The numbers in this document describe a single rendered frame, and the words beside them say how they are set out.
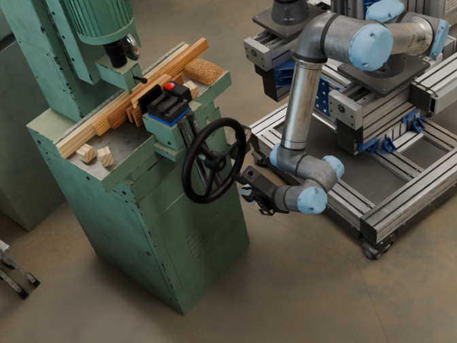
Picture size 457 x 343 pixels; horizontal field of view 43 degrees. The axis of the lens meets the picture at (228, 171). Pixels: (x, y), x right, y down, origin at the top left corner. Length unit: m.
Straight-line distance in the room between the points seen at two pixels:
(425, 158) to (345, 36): 1.20
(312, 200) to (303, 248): 0.98
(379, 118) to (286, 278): 0.80
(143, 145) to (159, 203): 0.26
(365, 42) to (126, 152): 0.78
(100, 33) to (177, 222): 0.75
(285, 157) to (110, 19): 0.64
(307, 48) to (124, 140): 0.64
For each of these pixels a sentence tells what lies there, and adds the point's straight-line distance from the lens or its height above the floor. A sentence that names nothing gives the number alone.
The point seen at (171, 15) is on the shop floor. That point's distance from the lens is 4.24.
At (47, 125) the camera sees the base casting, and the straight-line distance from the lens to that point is 2.22.
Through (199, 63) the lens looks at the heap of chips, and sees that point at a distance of 2.03.
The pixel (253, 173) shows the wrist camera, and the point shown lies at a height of 0.83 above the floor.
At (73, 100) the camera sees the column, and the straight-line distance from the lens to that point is 2.06.
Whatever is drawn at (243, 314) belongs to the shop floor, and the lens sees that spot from 2.43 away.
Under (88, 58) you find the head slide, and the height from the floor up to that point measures 1.09.
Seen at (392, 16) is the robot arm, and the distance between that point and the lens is 1.95.
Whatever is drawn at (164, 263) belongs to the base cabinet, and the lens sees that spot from 2.18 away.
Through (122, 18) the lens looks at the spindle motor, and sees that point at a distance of 1.74.
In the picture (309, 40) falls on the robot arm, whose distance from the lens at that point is 1.60.
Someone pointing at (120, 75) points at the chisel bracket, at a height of 1.06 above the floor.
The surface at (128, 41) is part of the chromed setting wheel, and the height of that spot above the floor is 1.06.
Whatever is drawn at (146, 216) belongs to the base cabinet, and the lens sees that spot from 1.98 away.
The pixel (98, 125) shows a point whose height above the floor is 0.94.
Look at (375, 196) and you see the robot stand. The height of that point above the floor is 0.21.
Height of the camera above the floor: 2.08
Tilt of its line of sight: 45 degrees down
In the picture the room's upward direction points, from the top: 13 degrees counter-clockwise
